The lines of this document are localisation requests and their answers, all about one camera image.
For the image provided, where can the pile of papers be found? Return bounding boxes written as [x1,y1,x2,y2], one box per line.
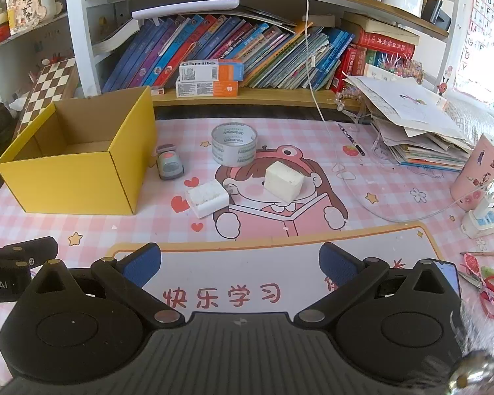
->
[342,64,476,173]

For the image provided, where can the white power adapter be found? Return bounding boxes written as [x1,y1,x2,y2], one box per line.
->
[461,197,494,239]

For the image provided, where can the black smartphone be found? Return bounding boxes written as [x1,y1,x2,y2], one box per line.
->
[427,258,462,297]

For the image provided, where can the small white box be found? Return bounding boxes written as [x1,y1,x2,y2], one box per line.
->
[185,180,230,219]

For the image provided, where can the small black box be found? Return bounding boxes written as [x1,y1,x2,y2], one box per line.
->
[422,0,453,25]

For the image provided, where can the row of colourful books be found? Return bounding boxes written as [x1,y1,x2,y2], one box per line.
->
[101,13,416,93]

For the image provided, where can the grey toy car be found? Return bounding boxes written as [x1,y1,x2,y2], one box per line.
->
[155,144,186,180]

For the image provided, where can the pink cylinder container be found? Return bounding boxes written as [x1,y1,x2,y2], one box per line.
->
[450,133,494,212]

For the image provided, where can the white charger cube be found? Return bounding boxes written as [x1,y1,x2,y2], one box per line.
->
[264,161,306,205]

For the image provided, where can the white orange toothpaste box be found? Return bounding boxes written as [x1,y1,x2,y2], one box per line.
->
[178,60,244,82]
[175,79,239,98]

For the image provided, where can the yellow cardboard box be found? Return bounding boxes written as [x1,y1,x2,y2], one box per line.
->
[0,86,159,215]

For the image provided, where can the bead bracelet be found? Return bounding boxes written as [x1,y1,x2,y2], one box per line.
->
[333,86,369,112]

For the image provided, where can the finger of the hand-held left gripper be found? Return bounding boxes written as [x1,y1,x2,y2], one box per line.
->
[0,236,59,271]

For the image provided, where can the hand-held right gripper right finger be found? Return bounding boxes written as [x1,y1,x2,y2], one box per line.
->
[293,242,462,330]

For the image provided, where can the white wooden bookshelf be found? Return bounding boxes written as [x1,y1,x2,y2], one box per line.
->
[64,0,462,110]

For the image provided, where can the white side shelf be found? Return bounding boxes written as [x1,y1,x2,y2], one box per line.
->
[0,8,77,103]

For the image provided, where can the white cable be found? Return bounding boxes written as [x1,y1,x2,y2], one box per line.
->
[286,0,494,223]

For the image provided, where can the brown white checkerboard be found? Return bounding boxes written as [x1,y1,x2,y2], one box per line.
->
[15,57,80,134]

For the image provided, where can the black patterned pen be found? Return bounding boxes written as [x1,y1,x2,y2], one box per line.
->
[338,122,366,157]

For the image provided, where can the clear tape roll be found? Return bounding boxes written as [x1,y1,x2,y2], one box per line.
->
[211,122,258,168]

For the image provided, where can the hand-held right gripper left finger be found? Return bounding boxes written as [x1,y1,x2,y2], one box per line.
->
[25,242,187,330]

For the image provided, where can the alphabet wall poster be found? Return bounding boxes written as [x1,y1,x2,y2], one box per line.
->
[455,0,494,95]

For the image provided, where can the pink printed desk mat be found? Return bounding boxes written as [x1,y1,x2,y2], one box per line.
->
[0,117,494,387]

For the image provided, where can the white booklet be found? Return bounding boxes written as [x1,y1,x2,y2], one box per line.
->
[131,0,240,21]

